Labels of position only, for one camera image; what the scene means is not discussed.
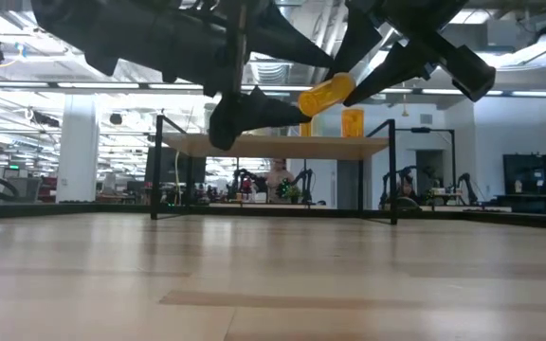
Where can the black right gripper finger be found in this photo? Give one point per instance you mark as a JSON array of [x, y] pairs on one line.
[[356, 38], [396, 71]]

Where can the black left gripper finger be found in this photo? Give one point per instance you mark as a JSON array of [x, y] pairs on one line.
[[254, 113], [282, 40]]

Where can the small orange pill bottle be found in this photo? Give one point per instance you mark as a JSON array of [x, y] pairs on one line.
[[305, 131], [322, 97]]

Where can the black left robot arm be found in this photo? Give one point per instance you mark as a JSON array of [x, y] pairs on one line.
[[74, 23]]

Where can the black background robot arm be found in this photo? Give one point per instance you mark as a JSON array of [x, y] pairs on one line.
[[305, 182], [244, 182], [389, 182], [467, 187]]

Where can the person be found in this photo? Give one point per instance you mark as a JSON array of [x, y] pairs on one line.
[[278, 177], [405, 190]]

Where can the small background potted plant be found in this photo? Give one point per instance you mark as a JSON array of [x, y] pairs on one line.
[[293, 192]]

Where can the long ceiling light bar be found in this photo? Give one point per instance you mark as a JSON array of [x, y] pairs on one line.
[[102, 85]]

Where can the black monitor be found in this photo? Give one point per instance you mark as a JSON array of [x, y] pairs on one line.
[[173, 166]]

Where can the white square column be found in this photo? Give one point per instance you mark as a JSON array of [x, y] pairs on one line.
[[78, 151]]

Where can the silver ceiling air duct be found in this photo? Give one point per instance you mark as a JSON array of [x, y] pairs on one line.
[[268, 71]]

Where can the wooden shelf with black frame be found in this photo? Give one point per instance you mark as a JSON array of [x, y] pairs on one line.
[[278, 148]]

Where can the black aluminium rail frame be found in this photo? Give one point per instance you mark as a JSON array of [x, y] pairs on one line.
[[88, 208]]

